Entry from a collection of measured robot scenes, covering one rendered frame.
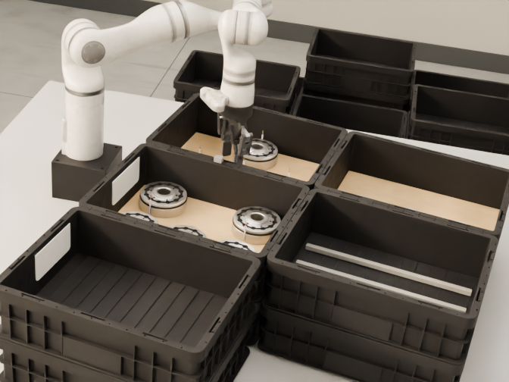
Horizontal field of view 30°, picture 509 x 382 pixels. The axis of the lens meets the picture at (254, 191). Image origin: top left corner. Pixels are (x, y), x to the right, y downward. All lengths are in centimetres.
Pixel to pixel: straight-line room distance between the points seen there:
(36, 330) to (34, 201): 69
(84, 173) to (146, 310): 59
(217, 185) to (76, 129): 39
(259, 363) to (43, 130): 106
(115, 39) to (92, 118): 21
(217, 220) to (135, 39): 46
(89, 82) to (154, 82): 238
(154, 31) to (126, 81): 240
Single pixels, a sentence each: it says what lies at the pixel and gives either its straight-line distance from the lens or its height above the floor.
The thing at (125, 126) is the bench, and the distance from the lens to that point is 269.
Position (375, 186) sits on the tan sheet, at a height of 83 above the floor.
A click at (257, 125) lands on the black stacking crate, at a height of 89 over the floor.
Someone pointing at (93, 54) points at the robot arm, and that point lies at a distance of 218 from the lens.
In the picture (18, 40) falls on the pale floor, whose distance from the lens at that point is 505.
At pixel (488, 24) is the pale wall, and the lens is 516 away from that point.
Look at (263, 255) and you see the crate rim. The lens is 179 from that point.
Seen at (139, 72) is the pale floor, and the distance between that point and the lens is 472.
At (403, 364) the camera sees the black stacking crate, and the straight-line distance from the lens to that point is 184.
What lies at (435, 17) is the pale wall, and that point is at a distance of 514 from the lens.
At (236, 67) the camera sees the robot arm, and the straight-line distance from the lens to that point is 204.
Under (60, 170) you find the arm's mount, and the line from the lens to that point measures 232.
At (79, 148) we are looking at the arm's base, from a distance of 230.
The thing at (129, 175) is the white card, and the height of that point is 89.
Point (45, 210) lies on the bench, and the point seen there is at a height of 70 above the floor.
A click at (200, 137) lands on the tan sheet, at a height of 83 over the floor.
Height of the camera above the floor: 195
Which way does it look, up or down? 31 degrees down
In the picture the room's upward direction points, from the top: 6 degrees clockwise
